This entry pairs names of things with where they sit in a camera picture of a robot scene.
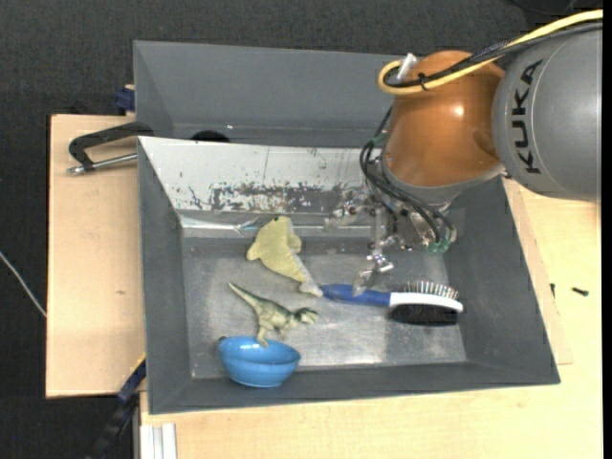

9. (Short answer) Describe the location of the grey metal bin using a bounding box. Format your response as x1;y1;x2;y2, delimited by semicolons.
132;39;561;415

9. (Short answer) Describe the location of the yellow-green plush toy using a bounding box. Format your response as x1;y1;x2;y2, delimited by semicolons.
246;215;324;299

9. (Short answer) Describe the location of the blue bowl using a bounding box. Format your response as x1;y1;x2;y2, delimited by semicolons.
217;335;302;389

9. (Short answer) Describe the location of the blue and white brush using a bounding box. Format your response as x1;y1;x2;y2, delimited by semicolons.
319;279;465;327

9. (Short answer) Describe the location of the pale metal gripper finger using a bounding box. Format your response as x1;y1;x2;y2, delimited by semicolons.
365;251;397;276
352;268;381;298

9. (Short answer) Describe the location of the green toy dinosaur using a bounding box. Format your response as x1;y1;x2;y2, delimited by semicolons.
228;281;319;349

